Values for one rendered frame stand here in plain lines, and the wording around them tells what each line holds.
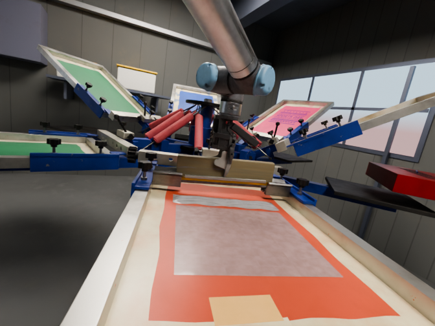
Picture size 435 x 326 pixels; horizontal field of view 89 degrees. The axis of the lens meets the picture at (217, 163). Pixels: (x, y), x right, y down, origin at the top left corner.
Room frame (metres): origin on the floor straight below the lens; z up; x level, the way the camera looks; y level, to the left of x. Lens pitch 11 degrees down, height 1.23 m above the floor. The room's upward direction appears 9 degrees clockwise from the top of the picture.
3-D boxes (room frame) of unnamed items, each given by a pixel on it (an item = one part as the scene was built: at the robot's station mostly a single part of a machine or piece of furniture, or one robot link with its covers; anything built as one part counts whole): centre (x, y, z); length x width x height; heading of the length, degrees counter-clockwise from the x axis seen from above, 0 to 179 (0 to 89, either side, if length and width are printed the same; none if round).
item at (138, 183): (0.76, 0.24, 0.98); 0.30 x 0.05 x 0.07; 12
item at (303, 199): (0.87, -0.30, 0.98); 0.30 x 0.05 x 0.07; 12
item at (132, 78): (3.32, 1.35, 1.57); 0.53 x 0.44 x 0.29; 117
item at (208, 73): (0.69, 0.03, 1.34); 0.11 x 0.11 x 0.08; 52
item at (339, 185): (1.40, -0.50, 0.91); 1.34 x 0.41 x 0.08; 72
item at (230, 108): (0.78, -0.02, 1.26); 0.08 x 0.08 x 0.05
